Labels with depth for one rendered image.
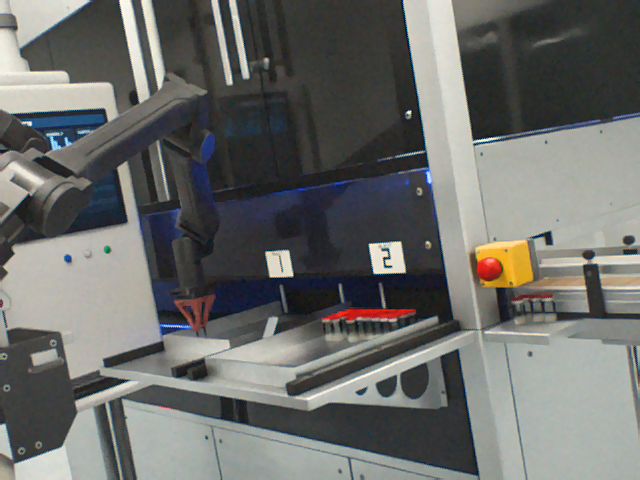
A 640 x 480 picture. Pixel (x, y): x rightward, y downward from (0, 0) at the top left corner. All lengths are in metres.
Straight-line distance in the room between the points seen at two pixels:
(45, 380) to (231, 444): 1.08
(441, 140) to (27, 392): 0.80
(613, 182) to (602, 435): 0.53
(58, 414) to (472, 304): 0.73
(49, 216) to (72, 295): 1.03
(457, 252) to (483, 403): 0.28
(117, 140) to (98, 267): 0.97
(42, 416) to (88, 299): 0.94
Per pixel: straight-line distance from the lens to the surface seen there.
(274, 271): 1.82
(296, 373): 1.24
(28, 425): 1.18
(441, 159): 1.43
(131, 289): 2.17
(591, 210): 1.77
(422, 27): 1.45
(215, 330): 1.86
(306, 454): 1.93
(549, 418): 1.64
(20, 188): 1.05
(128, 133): 1.19
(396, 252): 1.53
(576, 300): 1.46
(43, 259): 2.04
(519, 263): 1.39
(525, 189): 1.58
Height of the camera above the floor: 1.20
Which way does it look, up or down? 5 degrees down
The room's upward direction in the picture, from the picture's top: 10 degrees counter-clockwise
